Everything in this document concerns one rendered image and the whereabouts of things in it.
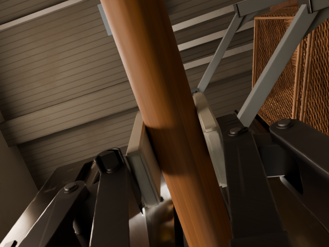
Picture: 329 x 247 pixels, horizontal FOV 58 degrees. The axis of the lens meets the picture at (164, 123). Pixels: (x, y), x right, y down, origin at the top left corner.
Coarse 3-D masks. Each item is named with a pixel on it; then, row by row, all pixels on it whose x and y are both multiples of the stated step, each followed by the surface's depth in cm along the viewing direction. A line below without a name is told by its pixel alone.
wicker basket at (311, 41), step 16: (320, 32) 96; (320, 48) 97; (320, 64) 99; (304, 80) 101; (320, 80) 101; (304, 96) 102; (320, 96) 103; (304, 112) 104; (320, 112) 105; (320, 128) 107
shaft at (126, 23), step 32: (128, 0) 13; (160, 0) 14; (128, 32) 14; (160, 32) 14; (128, 64) 15; (160, 64) 14; (160, 96) 15; (160, 128) 15; (192, 128) 16; (160, 160) 17; (192, 160) 16; (192, 192) 17; (192, 224) 17; (224, 224) 18
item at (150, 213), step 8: (168, 192) 121; (168, 200) 115; (144, 208) 87; (152, 208) 94; (160, 208) 101; (168, 208) 110; (152, 216) 90; (160, 216) 97; (168, 216) 105; (152, 224) 87; (160, 224) 93; (168, 224) 101; (152, 232) 84; (160, 232) 90; (168, 232) 97; (152, 240) 81; (160, 240) 87; (168, 240) 93
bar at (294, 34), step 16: (256, 0) 91; (272, 0) 91; (304, 0) 48; (320, 0) 47; (240, 16) 93; (304, 16) 48; (320, 16) 49; (288, 32) 50; (304, 32) 49; (224, 48) 97; (288, 48) 50; (272, 64) 51; (208, 80) 100; (272, 80) 52; (256, 96) 53; (240, 112) 55; (256, 112) 54; (224, 192) 43
